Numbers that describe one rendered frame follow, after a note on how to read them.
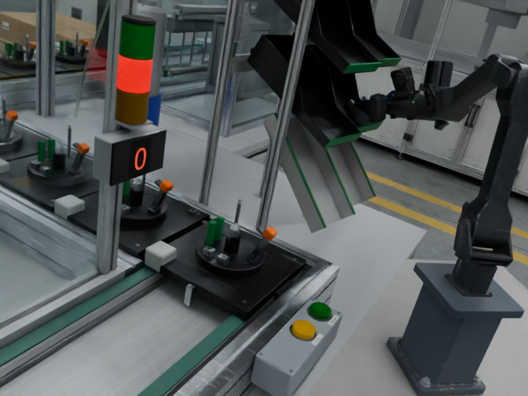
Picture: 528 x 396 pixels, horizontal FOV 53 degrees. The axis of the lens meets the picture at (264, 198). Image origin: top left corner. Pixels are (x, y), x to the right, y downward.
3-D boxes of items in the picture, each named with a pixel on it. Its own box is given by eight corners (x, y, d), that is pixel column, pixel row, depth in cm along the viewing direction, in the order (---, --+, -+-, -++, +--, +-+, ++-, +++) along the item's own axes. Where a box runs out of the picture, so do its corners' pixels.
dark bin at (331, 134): (356, 141, 120) (375, 117, 116) (324, 149, 111) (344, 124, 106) (281, 59, 129) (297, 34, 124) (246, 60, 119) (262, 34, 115)
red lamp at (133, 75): (156, 90, 82) (159, 60, 80) (133, 95, 78) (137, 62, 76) (132, 82, 84) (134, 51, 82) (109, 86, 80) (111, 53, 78)
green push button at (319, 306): (332, 316, 98) (335, 308, 97) (324, 327, 95) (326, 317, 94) (313, 306, 100) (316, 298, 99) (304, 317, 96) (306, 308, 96)
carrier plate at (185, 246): (305, 267, 112) (307, 259, 111) (245, 320, 93) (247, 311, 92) (214, 225, 122) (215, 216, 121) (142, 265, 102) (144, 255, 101)
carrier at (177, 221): (209, 221, 122) (217, 173, 117) (137, 262, 102) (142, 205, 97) (131, 185, 132) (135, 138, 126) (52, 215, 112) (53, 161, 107)
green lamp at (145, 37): (159, 59, 80) (163, 26, 78) (137, 61, 76) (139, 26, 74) (134, 50, 82) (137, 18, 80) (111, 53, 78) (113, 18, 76)
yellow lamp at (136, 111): (153, 121, 84) (156, 91, 82) (131, 126, 80) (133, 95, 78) (130, 111, 86) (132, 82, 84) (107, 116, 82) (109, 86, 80)
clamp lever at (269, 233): (259, 258, 104) (278, 232, 99) (254, 262, 102) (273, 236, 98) (247, 245, 104) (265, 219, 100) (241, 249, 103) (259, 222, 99)
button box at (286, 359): (335, 337, 101) (343, 312, 98) (284, 404, 84) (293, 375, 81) (304, 320, 104) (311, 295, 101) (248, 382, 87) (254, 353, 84)
